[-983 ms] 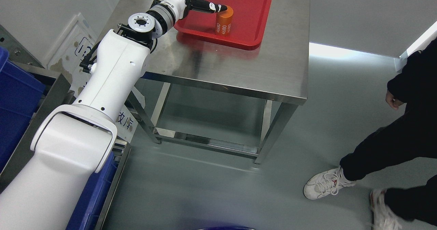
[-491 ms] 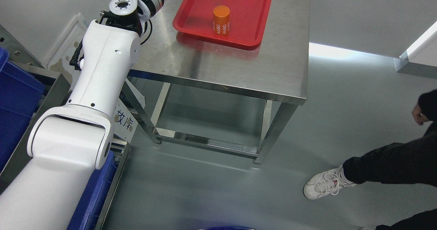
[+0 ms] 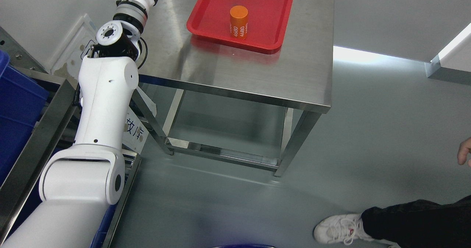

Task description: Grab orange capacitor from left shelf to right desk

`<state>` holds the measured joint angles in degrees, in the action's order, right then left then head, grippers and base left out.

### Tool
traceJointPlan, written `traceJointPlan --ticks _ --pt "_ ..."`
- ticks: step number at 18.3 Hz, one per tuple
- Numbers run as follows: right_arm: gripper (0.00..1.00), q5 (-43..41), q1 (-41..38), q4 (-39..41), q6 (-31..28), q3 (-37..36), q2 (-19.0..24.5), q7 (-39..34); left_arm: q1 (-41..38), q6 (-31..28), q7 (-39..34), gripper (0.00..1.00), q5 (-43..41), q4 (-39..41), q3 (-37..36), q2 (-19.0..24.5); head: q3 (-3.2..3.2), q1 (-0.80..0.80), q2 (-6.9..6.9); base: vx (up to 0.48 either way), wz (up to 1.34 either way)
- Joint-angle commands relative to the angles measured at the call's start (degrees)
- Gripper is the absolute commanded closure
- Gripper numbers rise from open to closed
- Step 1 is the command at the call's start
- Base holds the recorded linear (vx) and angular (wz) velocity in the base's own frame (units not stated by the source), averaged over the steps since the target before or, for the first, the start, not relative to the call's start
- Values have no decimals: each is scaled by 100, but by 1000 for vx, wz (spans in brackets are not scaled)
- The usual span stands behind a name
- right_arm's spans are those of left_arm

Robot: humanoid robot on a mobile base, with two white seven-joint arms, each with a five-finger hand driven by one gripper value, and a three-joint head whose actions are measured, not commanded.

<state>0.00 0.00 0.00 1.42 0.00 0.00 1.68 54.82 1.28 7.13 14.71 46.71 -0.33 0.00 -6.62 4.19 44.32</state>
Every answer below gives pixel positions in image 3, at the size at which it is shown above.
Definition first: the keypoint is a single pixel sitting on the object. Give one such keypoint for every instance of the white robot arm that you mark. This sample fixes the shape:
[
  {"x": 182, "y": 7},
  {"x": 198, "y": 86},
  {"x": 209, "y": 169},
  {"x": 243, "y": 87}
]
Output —
[{"x": 79, "y": 184}]

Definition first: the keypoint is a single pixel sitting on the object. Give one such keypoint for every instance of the person's hand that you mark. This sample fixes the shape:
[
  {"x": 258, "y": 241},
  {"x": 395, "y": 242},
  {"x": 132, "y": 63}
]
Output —
[{"x": 463, "y": 152}]

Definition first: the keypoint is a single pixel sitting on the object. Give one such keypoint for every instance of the black trouser leg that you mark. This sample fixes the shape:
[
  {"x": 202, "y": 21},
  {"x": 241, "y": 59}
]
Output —
[{"x": 421, "y": 224}]

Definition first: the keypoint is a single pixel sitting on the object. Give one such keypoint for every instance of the orange cylindrical capacitor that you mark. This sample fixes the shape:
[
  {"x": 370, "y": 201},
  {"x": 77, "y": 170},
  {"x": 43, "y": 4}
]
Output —
[{"x": 238, "y": 22}]

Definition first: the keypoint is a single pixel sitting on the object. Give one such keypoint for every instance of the red plastic tray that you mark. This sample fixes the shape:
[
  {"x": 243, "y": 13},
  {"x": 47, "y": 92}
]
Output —
[{"x": 255, "y": 25}]

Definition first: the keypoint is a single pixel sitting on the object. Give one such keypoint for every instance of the steel shelf rack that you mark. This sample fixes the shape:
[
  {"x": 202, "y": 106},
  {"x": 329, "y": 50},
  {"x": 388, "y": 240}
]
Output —
[{"x": 20, "y": 192}]

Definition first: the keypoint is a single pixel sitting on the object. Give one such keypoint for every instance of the blue bin lower left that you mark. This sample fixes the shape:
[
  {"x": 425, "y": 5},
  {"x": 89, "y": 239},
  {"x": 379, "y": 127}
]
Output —
[{"x": 62, "y": 220}]

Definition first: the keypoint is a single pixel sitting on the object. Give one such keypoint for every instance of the steel table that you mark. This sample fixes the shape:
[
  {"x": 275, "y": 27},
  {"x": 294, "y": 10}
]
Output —
[{"x": 296, "y": 81}]

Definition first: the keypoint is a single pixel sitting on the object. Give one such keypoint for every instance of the white sneaker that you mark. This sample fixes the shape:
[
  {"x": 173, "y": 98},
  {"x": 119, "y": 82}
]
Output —
[{"x": 344, "y": 229}]

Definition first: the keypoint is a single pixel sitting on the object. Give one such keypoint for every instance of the large blue bin upper shelf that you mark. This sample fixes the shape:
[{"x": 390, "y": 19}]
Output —
[{"x": 21, "y": 102}]

